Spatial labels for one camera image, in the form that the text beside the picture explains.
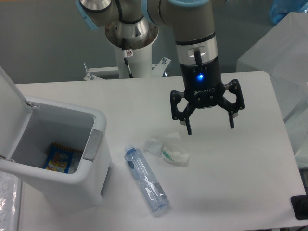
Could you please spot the clear plastic water bottle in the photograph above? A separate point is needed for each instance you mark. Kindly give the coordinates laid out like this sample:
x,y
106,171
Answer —
x,y
146,179

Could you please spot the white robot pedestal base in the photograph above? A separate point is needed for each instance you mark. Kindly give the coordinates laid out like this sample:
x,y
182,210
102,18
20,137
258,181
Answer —
x,y
130,63

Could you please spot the white tissue wrapper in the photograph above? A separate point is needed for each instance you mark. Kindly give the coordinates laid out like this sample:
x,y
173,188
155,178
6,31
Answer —
x,y
169,147

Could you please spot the clear plastic sheet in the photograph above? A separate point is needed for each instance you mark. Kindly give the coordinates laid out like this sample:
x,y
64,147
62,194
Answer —
x,y
10,200

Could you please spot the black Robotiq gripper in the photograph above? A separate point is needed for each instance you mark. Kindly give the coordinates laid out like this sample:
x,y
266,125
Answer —
x,y
201,81

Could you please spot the translucent white plastic box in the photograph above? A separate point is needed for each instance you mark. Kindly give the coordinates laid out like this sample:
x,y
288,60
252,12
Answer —
x,y
283,54

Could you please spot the blue yellow snack wrapper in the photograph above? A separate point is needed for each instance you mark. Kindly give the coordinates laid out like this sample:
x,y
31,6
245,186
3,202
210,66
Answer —
x,y
63,159

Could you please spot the white trash can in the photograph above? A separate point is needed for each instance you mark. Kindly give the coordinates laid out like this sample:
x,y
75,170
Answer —
x,y
28,127

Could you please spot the black device at edge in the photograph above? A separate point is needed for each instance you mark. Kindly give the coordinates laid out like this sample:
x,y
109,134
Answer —
x,y
300,206

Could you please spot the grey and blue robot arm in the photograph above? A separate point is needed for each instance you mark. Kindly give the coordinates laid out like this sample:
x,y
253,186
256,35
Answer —
x,y
192,23

